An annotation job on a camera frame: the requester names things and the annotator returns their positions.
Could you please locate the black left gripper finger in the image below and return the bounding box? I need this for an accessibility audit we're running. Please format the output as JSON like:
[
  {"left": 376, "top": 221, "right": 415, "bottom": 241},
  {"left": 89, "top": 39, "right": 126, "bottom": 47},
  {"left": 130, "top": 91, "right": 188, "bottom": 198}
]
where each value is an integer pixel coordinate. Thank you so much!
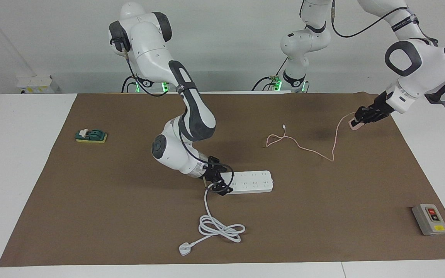
[
  {"left": 357, "top": 113, "right": 382, "bottom": 125},
  {"left": 355, "top": 105, "right": 380, "bottom": 117}
]

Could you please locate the white power strip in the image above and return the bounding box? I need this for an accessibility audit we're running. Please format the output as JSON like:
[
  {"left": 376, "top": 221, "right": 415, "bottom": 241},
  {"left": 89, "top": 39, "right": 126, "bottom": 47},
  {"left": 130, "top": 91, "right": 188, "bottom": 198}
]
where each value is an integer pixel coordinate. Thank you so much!
[{"left": 222, "top": 170, "right": 274, "bottom": 195}]

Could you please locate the pink charging cable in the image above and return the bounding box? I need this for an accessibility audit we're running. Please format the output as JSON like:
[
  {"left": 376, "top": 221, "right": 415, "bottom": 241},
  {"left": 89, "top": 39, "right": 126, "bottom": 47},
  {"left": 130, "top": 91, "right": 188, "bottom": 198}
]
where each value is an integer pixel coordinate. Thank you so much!
[{"left": 265, "top": 112, "right": 357, "bottom": 162}]

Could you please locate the brown table mat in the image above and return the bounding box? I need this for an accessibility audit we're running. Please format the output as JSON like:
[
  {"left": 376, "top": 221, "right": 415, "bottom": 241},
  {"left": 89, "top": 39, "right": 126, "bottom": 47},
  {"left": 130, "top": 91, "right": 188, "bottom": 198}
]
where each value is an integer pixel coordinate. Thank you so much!
[{"left": 0, "top": 92, "right": 445, "bottom": 268}]

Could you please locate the white power cord with plug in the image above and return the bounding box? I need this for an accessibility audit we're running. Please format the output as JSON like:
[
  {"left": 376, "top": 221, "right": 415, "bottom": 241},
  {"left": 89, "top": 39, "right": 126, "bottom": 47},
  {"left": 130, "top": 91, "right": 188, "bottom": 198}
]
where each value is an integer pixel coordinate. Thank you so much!
[{"left": 178, "top": 184, "right": 246, "bottom": 257}]

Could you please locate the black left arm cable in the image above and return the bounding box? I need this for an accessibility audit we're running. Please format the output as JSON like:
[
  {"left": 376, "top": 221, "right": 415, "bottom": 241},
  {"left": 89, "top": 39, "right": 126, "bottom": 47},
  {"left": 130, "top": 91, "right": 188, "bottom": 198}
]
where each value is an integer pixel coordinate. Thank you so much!
[{"left": 251, "top": 0, "right": 439, "bottom": 92}]

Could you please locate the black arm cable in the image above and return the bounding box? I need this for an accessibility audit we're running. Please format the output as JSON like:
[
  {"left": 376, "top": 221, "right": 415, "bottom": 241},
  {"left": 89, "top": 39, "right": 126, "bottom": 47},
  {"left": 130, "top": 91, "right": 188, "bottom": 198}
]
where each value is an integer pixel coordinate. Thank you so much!
[
  {"left": 251, "top": 0, "right": 439, "bottom": 92},
  {"left": 121, "top": 38, "right": 234, "bottom": 190}
]

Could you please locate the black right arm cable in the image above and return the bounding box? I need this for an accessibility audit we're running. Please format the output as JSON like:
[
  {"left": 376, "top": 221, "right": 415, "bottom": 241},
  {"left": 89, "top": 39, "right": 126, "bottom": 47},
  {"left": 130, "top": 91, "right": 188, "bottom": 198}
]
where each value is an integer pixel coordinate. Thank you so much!
[{"left": 121, "top": 38, "right": 234, "bottom": 190}]

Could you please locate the grey on-off switch box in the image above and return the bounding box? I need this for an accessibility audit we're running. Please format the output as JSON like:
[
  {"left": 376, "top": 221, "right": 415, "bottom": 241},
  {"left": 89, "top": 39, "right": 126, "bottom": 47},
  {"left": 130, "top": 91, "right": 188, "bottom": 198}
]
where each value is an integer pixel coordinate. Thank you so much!
[{"left": 411, "top": 203, "right": 445, "bottom": 237}]

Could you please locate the green knife switch yellow base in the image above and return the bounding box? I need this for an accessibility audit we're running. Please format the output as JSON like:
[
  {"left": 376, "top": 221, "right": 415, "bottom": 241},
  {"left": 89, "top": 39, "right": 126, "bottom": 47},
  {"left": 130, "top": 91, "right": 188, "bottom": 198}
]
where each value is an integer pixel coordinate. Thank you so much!
[{"left": 75, "top": 128, "right": 108, "bottom": 144}]

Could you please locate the white wall socket box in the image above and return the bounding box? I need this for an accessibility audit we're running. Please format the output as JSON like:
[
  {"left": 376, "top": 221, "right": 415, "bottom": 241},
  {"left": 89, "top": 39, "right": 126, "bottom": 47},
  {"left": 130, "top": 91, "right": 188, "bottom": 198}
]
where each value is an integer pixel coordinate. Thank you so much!
[{"left": 15, "top": 75, "right": 55, "bottom": 94}]

